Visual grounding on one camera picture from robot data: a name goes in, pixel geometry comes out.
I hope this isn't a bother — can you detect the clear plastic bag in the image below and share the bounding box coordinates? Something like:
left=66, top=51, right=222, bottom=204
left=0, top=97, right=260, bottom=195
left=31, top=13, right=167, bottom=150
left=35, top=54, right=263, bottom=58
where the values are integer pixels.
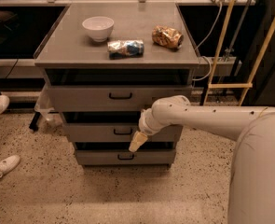
left=34, top=85, right=62, bottom=127

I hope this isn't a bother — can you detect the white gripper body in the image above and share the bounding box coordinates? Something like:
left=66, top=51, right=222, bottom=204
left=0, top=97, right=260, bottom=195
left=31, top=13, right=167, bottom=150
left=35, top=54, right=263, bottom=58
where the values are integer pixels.
left=139, top=108, right=162, bottom=136

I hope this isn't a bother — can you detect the grey drawer cabinet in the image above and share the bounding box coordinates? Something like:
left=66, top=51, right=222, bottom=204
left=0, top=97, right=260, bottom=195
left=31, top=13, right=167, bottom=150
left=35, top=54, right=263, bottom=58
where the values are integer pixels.
left=35, top=3, right=198, bottom=165

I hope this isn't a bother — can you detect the white sneaker lower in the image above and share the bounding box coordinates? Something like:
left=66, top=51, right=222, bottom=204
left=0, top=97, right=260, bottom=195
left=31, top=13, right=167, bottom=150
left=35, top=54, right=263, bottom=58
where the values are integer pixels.
left=0, top=155, right=21, bottom=178

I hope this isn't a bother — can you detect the grey cable tray rail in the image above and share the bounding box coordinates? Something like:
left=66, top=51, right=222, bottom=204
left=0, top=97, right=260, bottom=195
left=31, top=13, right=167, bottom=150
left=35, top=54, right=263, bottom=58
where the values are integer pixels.
left=193, top=56, right=241, bottom=79

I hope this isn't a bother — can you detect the grey drawer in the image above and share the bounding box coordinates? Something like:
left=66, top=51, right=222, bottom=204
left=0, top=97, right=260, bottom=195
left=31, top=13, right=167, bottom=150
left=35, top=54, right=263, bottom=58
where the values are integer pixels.
left=47, top=85, right=192, bottom=112
left=63, top=123, right=183, bottom=143
left=75, top=149, right=176, bottom=166

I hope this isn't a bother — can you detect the grey top drawer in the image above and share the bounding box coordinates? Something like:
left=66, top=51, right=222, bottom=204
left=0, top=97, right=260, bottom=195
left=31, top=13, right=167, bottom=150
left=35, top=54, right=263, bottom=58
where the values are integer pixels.
left=47, top=85, right=192, bottom=112

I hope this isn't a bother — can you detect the white power cable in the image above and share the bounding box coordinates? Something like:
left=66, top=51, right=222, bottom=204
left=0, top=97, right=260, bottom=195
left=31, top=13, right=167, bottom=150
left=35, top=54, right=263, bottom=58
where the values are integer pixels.
left=192, top=1, right=224, bottom=82

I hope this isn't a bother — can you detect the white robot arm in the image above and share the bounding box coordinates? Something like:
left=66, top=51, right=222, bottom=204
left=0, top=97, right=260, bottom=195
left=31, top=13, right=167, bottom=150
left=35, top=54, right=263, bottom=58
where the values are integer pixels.
left=129, top=95, right=275, bottom=224

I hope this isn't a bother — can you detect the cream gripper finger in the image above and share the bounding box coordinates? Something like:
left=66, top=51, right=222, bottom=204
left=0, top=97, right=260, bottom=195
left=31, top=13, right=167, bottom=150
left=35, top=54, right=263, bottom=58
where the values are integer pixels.
left=129, top=131, right=148, bottom=152

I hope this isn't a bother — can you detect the white ceramic bowl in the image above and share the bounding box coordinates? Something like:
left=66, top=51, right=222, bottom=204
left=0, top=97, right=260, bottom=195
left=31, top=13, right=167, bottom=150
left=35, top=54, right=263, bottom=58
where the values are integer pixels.
left=82, top=16, right=115, bottom=42

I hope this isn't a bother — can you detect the crushed gold can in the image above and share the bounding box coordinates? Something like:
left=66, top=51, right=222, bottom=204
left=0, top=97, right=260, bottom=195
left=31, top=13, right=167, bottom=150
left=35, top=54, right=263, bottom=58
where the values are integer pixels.
left=152, top=25, right=184, bottom=49

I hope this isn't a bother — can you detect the grey bottom drawer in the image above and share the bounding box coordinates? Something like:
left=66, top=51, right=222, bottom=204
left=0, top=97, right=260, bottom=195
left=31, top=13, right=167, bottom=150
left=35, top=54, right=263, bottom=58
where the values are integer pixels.
left=75, top=149, right=176, bottom=166

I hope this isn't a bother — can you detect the crushed blue silver can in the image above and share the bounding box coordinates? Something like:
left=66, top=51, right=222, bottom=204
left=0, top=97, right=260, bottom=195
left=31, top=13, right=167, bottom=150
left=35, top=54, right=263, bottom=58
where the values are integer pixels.
left=107, top=40, right=144, bottom=59

